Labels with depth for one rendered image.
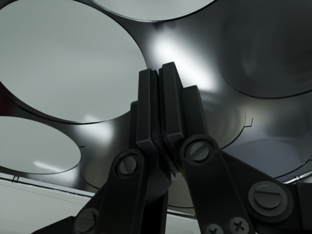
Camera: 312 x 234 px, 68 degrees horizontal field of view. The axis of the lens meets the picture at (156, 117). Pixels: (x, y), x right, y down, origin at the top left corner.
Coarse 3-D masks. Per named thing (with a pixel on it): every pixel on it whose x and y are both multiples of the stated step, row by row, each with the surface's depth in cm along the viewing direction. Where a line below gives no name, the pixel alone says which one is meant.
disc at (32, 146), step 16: (0, 128) 20; (16, 128) 20; (32, 128) 20; (48, 128) 20; (0, 144) 21; (16, 144) 21; (32, 144) 21; (48, 144) 22; (64, 144) 22; (0, 160) 24; (16, 160) 24; (32, 160) 24; (48, 160) 24; (64, 160) 24
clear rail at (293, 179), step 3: (309, 171) 27; (300, 174) 28; (303, 174) 27; (306, 174) 27; (309, 174) 27; (294, 177) 28; (297, 177) 28; (300, 177) 28; (303, 177) 28; (306, 177) 27; (309, 177) 28; (288, 180) 29; (291, 180) 28; (294, 180) 28; (291, 183) 29
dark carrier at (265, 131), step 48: (0, 0) 12; (240, 0) 12; (288, 0) 12; (144, 48) 14; (192, 48) 14; (240, 48) 14; (288, 48) 14; (0, 96) 17; (240, 96) 17; (288, 96) 17; (96, 144) 22; (240, 144) 22; (288, 144) 23; (96, 192) 30
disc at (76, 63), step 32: (32, 0) 12; (64, 0) 12; (0, 32) 13; (32, 32) 13; (64, 32) 13; (96, 32) 13; (0, 64) 15; (32, 64) 15; (64, 64) 15; (96, 64) 15; (128, 64) 15; (32, 96) 17; (64, 96) 17; (96, 96) 17; (128, 96) 17
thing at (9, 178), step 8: (0, 176) 26; (8, 176) 26; (16, 176) 26; (32, 184) 27; (40, 184) 28; (48, 184) 28; (64, 192) 29; (72, 192) 29; (80, 192) 30; (88, 192) 30; (184, 216) 38; (192, 216) 38
